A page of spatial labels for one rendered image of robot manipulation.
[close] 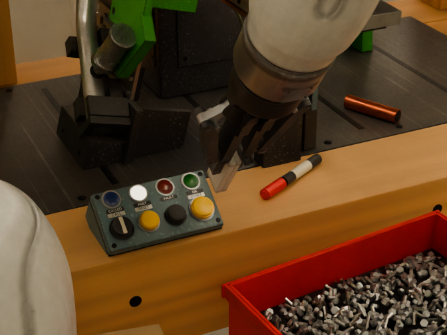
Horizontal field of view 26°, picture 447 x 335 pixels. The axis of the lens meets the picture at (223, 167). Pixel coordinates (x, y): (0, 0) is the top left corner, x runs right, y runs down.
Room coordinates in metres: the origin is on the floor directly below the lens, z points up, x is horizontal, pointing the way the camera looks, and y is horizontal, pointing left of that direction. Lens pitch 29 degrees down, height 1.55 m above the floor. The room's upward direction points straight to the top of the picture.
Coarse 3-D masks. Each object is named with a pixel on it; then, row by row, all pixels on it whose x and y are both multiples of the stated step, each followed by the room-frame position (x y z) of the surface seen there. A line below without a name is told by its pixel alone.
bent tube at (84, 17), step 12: (84, 0) 1.34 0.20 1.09; (96, 0) 1.35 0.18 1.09; (84, 12) 1.33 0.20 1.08; (84, 24) 1.32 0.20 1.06; (84, 36) 1.30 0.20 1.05; (96, 36) 1.31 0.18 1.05; (84, 48) 1.29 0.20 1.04; (96, 48) 1.29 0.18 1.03; (84, 60) 1.27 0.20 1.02; (84, 72) 1.26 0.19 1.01; (84, 84) 1.25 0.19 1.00; (96, 84) 1.24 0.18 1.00; (84, 96) 1.23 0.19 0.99
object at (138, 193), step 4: (132, 188) 1.03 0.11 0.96; (136, 188) 1.03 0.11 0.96; (140, 188) 1.03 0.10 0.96; (132, 192) 1.02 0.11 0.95; (136, 192) 1.02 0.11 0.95; (140, 192) 1.02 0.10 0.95; (144, 192) 1.03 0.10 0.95; (132, 196) 1.02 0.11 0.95; (136, 196) 1.02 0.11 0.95; (140, 196) 1.02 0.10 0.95; (144, 196) 1.02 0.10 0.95
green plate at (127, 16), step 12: (120, 0) 1.29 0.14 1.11; (132, 0) 1.26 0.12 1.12; (144, 0) 1.22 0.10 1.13; (156, 0) 1.24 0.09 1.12; (168, 0) 1.25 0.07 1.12; (180, 0) 1.25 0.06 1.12; (192, 0) 1.26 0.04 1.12; (120, 12) 1.28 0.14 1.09; (132, 12) 1.25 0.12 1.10; (144, 12) 1.22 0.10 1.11; (192, 12) 1.26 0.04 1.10
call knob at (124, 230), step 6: (120, 216) 0.99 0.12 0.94; (114, 222) 0.98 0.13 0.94; (120, 222) 0.98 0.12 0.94; (126, 222) 0.98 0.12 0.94; (114, 228) 0.97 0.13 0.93; (120, 228) 0.97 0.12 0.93; (126, 228) 0.97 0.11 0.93; (132, 228) 0.98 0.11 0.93; (114, 234) 0.97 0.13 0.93; (120, 234) 0.97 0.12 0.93; (126, 234) 0.97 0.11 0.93
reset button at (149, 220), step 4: (144, 212) 1.00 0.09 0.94; (148, 212) 1.00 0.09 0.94; (152, 212) 1.00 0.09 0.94; (140, 216) 0.99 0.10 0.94; (144, 216) 0.99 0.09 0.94; (148, 216) 0.99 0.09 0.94; (152, 216) 0.99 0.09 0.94; (156, 216) 1.00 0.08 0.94; (140, 220) 0.99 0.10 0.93; (144, 220) 0.99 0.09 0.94; (148, 220) 0.99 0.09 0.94; (152, 220) 0.99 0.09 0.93; (156, 220) 0.99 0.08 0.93; (140, 224) 0.99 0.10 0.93; (144, 224) 0.98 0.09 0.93; (148, 224) 0.98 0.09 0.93; (152, 224) 0.99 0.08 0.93; (156, 224) 0.99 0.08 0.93; (144, 228) 0.99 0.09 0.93; (148, 228) 0.98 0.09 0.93; (152, 228) 0.98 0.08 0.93
